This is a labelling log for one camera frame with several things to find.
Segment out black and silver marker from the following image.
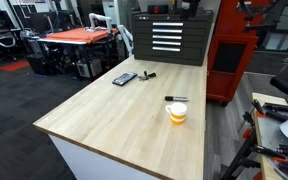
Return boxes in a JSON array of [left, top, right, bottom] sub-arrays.
[[164, 95, 190, 102]]

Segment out white curved robot link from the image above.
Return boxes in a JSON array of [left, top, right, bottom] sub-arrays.
[[118, 24, 134, 58]]

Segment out white and orange mug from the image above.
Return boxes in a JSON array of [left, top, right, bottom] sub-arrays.
[[165, 102, 188, 126]]

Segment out key bunch with black fob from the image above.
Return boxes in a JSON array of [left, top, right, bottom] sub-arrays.
[[138, 70, 157, 82]]

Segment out black calculator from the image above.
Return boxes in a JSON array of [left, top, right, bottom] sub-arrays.
[[112, 72, 138, 87]]

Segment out dark grey drawer tool chest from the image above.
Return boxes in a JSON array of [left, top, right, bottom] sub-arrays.
[[131, 9, 214, 67]]

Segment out grey computer case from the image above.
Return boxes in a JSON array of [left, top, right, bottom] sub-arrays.
[[76, 59, 104, 80]]

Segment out red tool cabinet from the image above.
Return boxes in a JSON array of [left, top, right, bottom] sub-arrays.
[[206, 0, 272, 104]]

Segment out black box with red button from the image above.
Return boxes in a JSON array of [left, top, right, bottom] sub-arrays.
[[147, 4, 170, 15]]

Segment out table with orange cloth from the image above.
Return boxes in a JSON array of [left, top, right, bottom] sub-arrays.
[[37, 27, 120, 81]]

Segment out black floor box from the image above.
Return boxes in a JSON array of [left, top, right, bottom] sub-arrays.
[[26, 53, 50, 76]]

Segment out red floor mat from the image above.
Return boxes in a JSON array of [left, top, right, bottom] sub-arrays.
[[0, 60, 31, 73]]

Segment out black mesh office chair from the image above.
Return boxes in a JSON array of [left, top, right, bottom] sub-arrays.
[[0, 10, 18, 49]]

